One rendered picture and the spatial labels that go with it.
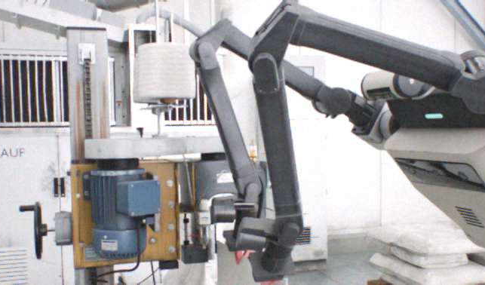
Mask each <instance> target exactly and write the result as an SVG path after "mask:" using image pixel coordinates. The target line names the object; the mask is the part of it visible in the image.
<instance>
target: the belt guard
mask: <svg viewBox="0 0 485 285"><path fill-rule="evenodd" d="M208 152H225V149H224V147H223V143H222V141H220V138H219V136H173V137H136V138H105V139H86V140H85V141H84V157H85V158H142V157H153V156H164V155H185V154H197V153H208Z"/></svg>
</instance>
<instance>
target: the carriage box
mask: <svg viewBox="0 0 485 285"><path fill-rule="evenodd" d="M138 168H144V169H145V173H144V174H141V175H143V179H146V173H147V172H152V173H154V174H156V175H158V180H159V181H160V190H161V211H160V212H159V213H160V216H159V232H154V231H153V230H151V228H150V227H149V226H148V225H146V226H147V246H146V250H145V252H144V253H143V254H142V255H141V261H140V262H157V261H167V260H180V215H179V211H180V200H179V164H178V161H173V160H170V159H167V158H155V159H140V166H139V167H138ZM95 169H99V168H97V165H96V164H73V165H71V162H70V168H69V169H67V176H70V177H71V194H72V246H73V258H74V268H83V267H93V266H102V265H120V264H130V263H137V257H134V258H131V259H104V260H95V261H86V262H85V261H84V246H92V245H94V242H93V227H94V226H97V224H95V223H93V222H92V201H84V200H83V185H82V174H83V172H91V171H92V170H95Z"/></svg>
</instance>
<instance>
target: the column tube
mask: <svg viewBox="0 0 485 285"><path fill-rule="evenodd" d="M78 44H95V58H96V65H90V72H91V73H90V76H91V97H92V116H91V117H92V124H93V125H92V128H93V136H92V137H93V139H105V138H110V125H109V73H108V46H107V31H106V30H83V29H67V30H66V56H67V57H68V79H69V126H70V148H71V165H73V164H87V159H86V158H85V157H84V141H85V140H86V125H85V124H86V121H85V117H86V116H85V106H86V105H85V99H84V98H85V95H84V86H85V84H84V65H79V64H78ZM113 270H114V265H102V266H97V275H100V274H104V272H107V271H113ZM90 277H91V268H90V267H83V268H75V285H91V282H90V281H89V280H88V278H90ZM97 280H107V281H108V283H101V282H97V285H114V273H112V274H109V275H106V276H103V277H99V278H97Z"/></svg>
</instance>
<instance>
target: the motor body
mask: <svg viewBox="0 0 485 285"><path fill-rule="evenodd" d="M144 173H145V169H144V168H138V167H135V168H124V169H120V170H115V169H95V170H92V171H91V175H93V176H92V177H91V200H92V222H93V223H95V224H97V226H94V227H93V242H94V252H95V253H96V255H97V256H99V257H100V258H102V259H131V258H134V257H137V227H136V223H135V222H134V217H133V216H129V215H127V214H123V213H119V212H118V211H117V200H116V184H117V182H123V181H132V180H142V179H143V175H141V174H144ZM140 235H141V255H142V254H143V253H144V252H145V250H146V246H147V226H146V225H145V224H140Z"/></svg>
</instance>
